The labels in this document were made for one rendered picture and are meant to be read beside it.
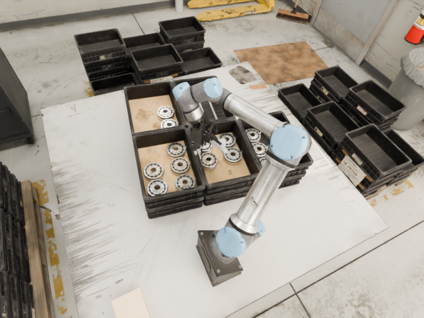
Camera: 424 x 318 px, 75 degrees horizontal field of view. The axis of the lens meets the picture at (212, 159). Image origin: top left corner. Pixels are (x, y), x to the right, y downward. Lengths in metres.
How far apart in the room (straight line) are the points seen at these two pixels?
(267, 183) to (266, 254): 0.59
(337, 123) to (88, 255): 2.18
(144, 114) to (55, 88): 1.82
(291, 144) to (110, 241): 1.00
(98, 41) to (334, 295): 2.95
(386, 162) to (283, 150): 1.60
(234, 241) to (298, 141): 0.42
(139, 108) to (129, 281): 0.99
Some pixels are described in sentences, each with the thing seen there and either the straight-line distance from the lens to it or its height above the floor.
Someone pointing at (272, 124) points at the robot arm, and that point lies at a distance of 1.12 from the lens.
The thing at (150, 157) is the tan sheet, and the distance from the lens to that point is 1.56.
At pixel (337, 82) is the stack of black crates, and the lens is 3.16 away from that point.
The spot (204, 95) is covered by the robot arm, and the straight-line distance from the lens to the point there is 1.11.
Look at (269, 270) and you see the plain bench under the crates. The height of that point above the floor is 0.70.
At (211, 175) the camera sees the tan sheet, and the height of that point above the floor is 0.83.
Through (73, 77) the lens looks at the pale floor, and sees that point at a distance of 3.55.
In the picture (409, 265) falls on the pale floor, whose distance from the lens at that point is 2.75.
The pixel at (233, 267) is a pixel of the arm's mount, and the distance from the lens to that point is 1.32.
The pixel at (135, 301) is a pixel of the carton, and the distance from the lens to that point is 1.34.
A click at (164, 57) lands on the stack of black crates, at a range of 2.83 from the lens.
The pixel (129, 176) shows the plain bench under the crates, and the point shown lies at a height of 0.70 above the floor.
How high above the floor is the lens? 2.08
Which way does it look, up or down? 54 degrees down
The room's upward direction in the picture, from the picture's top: 8 degrees clockwise
